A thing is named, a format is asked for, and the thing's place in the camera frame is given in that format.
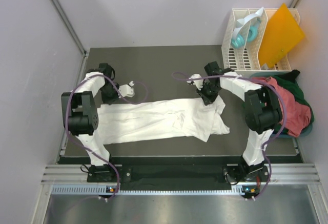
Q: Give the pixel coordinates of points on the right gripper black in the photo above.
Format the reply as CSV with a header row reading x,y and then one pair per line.
x,y
207,99

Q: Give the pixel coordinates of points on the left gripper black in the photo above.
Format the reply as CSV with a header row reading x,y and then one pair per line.
x,y
109,100

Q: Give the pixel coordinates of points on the white printed t shirt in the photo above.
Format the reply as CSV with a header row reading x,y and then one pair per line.
x,y
186,117

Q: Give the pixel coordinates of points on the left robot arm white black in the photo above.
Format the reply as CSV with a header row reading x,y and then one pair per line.
x,y
81,117

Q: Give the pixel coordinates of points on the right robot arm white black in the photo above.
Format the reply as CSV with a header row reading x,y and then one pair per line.
x,y
262,112

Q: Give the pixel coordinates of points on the white plastic file organizer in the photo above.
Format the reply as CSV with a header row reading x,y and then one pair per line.
x,y
246,57

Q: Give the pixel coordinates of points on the teal white headphones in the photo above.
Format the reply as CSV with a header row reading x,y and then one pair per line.
x,y
246,29

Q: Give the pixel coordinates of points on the green t shirt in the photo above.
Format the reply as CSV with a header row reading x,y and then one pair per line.
x,y
294,85

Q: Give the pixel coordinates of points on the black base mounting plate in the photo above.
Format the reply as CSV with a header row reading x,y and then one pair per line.
x,y
234,169

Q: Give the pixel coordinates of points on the orange plastic folder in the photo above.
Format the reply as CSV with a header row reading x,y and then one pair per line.
x,y
282,34

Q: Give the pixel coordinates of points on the pink t shirt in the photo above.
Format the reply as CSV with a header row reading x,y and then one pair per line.
x,y
292,106

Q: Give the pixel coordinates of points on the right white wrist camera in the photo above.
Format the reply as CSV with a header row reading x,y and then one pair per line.
x,y
196,80

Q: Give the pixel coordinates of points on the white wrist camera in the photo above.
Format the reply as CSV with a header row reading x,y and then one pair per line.
x,y
196,80
127,90

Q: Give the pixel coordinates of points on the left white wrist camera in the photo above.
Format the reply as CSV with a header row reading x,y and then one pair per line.
x,y
127,90

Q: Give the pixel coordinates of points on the grey slotted cable duct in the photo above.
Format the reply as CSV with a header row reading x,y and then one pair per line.
x,y
107,190

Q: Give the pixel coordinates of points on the aluminium frame rail front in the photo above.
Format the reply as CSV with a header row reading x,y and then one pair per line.
x,y
284,174

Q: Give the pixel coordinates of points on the aluminium corner post left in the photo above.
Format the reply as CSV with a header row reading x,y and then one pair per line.
x,y
67,24

